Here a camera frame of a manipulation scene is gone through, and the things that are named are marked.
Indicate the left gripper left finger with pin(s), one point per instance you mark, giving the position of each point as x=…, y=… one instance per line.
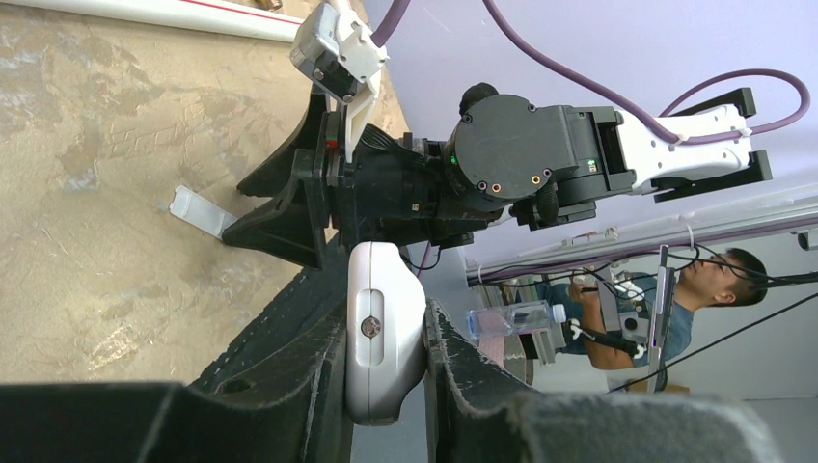
x=286, y=408

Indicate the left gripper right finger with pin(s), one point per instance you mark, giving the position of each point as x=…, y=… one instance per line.
x=476, y=411

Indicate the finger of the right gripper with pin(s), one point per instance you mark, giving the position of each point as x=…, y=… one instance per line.
x=272, y=175
x=291, y=225

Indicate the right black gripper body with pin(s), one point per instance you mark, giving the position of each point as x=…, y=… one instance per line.
x=408, y=190

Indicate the white battery compartment cover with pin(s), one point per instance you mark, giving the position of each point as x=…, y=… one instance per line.
x=195, y=210

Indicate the white remote control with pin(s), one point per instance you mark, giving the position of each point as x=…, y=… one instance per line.
x=385, y=354

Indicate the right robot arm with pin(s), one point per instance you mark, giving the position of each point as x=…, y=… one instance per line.
x=544, y=166

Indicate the clear plastic water bottle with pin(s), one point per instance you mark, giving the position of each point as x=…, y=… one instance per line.
x=516, y=319

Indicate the person in background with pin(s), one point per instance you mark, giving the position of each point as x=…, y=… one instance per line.
x=725, y=280

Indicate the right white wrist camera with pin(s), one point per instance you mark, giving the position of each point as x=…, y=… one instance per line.
x=334, y=48

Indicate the white PVC pipe frame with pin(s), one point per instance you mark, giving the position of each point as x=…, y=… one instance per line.
x=218, y=17

